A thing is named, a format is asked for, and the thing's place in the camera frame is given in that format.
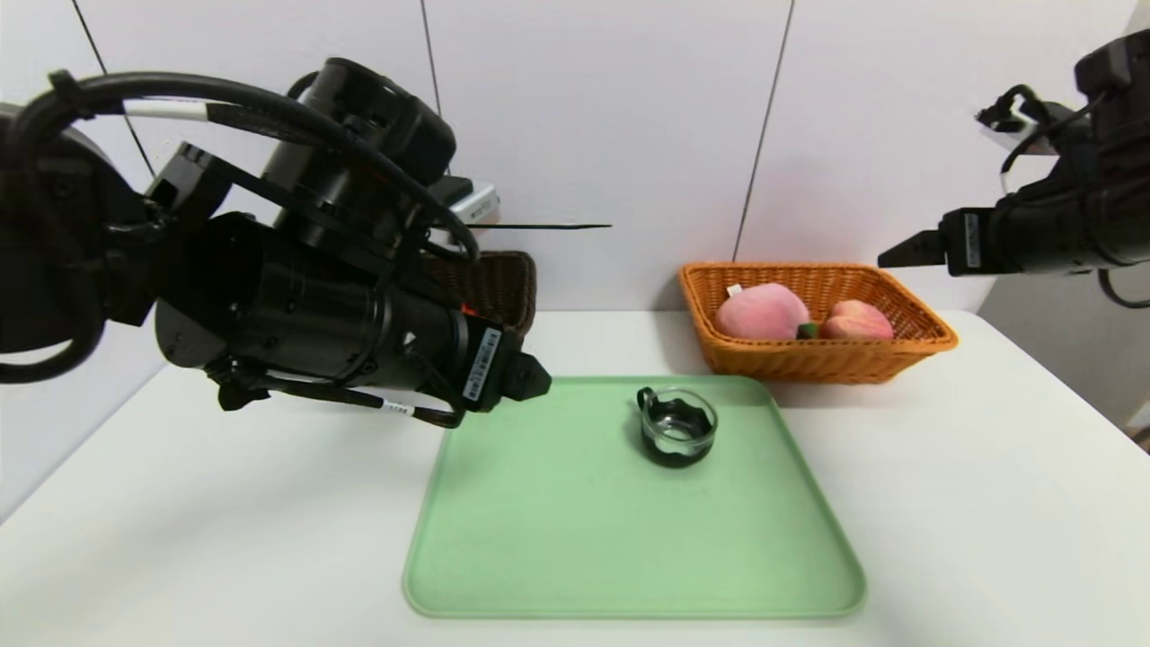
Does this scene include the orange wicker basket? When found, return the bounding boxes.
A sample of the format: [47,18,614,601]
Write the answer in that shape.
[678,261,958,386]

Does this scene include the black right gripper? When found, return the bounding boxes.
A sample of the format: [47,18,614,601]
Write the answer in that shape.
[877,192,1088,277]

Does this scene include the realistic pink peach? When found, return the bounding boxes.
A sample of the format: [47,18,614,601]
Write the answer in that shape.
[819,299,896,341]

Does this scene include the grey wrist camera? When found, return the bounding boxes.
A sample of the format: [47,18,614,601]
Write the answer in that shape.
[977,108,1063,155]
[431,177,500,227]

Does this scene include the light green plastic tray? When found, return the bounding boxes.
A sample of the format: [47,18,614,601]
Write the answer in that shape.
[402,376,867,619]

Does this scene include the glass cup with black handle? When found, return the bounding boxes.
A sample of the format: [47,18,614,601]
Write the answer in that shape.
[636,386,718,468]

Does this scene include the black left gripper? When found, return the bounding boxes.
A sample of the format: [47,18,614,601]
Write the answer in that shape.
[376,288,553,413]

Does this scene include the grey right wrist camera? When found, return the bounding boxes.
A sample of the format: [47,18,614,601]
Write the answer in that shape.
[977,108,1063,155]

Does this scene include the dark brown wicker basket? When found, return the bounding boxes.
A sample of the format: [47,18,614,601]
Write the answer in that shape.
[429,251,537,341]

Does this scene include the pink plush peach toy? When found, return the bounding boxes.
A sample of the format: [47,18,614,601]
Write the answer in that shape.
[715,283,823,341]

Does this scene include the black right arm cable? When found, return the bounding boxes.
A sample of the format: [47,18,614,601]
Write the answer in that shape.
[975,84,1106,181]

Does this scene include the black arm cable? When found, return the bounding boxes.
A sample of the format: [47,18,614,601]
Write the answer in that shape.
[0,70,482,270]
[975,84,1106,181]

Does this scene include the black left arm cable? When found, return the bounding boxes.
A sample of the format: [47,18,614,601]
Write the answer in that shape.
[0,70,482,270]

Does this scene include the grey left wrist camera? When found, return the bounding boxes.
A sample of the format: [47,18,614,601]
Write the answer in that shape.
[431,177,500,227]

